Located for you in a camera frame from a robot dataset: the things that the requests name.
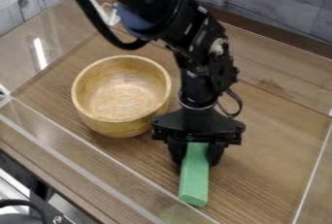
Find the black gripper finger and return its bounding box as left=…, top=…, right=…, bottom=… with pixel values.
left=167, top=140, right=187, bottom=166
left=207, top=144, right=225, bottom=167

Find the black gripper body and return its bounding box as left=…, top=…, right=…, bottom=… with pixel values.
left=151, top=107, right=245, bottom=145

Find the green rectangular block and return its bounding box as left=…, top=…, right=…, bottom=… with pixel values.
left=178, top=143, right=209, bottom=208

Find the wooden bowl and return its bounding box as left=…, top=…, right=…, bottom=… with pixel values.
left=71, top=54, right=171, bottom=139

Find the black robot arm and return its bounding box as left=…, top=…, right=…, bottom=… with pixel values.
left=75, top=0, right=245, bottom=166

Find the clear acrylic tray wall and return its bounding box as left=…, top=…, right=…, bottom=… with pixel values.
left=0, top=0, right=332, bottom=224

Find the black metal frame bracket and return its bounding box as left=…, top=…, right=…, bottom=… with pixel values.
left=28, top=191, right=89, bottom=224

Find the clear acrylic corner bracket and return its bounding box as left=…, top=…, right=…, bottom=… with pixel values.
left=89, top=0, right=120, bottom=26

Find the black cable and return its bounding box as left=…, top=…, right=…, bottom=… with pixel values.
left=0, top=197, right=49, bottom=224

